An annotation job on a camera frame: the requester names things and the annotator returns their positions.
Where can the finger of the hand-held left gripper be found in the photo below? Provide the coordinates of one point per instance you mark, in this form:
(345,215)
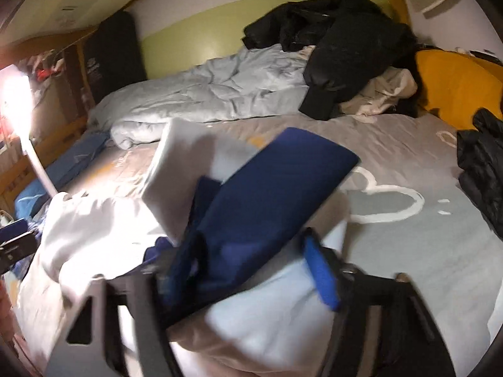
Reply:
(17,243)

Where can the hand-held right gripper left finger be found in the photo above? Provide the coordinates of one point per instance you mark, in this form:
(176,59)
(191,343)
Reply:
(149,302)

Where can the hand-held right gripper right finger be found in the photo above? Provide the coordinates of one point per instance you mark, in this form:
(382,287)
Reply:
(322,275)

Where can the white and navy varsity jacket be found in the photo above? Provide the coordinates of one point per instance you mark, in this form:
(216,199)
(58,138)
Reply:
(275,188)

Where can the red hanging clothes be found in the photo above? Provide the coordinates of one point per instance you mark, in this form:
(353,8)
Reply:
(45,72)

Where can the white desk lamp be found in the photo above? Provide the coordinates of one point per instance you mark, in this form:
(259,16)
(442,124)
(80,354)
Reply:
(43,172)

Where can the blue folded mat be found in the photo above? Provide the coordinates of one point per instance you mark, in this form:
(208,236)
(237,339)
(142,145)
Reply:
(78,153)

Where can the black puffer jacket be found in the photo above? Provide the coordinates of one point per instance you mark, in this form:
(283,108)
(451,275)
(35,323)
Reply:
(483,165)

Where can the cream garment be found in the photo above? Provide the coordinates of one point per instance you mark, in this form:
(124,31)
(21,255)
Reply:
(385,86)

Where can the light grey duvet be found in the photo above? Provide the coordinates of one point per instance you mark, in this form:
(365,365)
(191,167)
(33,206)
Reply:
(196,94)

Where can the black coat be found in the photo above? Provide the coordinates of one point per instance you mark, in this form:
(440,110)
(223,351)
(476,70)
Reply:
(346,55)

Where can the yellow cushion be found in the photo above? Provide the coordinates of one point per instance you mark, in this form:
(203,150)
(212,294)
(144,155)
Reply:
(452,82)

